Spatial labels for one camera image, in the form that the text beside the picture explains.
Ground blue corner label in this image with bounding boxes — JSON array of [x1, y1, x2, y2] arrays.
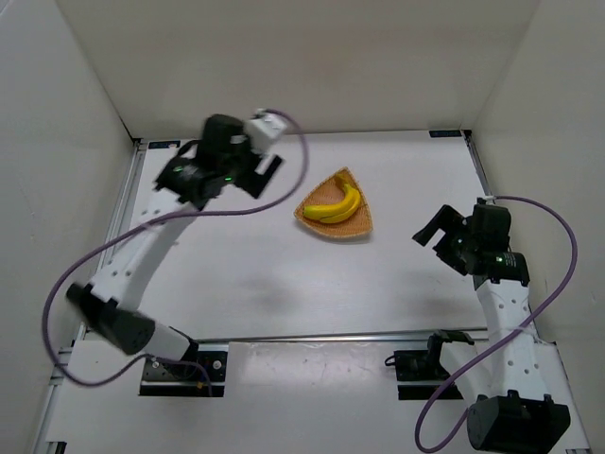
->
[[429, 130, 462, 138], [147, 140, 181, 149]]

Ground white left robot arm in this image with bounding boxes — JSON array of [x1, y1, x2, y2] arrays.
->
[[66, 111, 286, 374]]

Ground aluminium front rail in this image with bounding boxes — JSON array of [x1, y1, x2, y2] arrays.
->
[[196, 328, 493, 344]]

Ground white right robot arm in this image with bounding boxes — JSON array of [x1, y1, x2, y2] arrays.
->
[[412, 196, 578, 453]]

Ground blue right corner label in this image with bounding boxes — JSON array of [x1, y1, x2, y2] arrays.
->
[[429, 130, 462, 138]]

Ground yellow fake banana bunch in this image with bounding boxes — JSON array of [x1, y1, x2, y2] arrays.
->
[[302, 171, 361, 224]]

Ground aluminium rail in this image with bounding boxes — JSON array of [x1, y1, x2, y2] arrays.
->
[[462, 131, 545, 344], [196, 328, 493, 344], [41, 138, 146, 384]]

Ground aluminium right side rail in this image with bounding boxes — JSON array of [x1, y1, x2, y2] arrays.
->
[[462, 131, 545, 344]]

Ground aluminium left side rail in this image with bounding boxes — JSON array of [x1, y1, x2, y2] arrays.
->
[[41, 138, 146, 384]]

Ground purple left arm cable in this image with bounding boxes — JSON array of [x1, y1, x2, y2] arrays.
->
[[42, 108, 311, 393]]

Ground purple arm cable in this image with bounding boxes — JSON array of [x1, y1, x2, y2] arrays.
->
[[413, 194, 579, 451], [42, 108, 311, 393]]

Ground woven triangular fruit basket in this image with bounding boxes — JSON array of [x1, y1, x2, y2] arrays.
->
[[293, 166, 373, 240]]

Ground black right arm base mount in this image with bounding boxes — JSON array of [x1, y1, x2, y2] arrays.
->
[[384, 350, 449, 401]]

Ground blue left corner label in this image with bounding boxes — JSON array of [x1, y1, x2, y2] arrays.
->
[[147, 140, 181, 149]]

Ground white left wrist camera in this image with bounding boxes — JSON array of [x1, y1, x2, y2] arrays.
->
[[244, 109, 287, 155]]

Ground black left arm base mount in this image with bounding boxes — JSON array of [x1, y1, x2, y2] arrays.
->
[[139, 343, 229, 398]]

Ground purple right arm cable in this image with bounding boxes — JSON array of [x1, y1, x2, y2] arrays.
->
[[413, 194, 579, 451]]

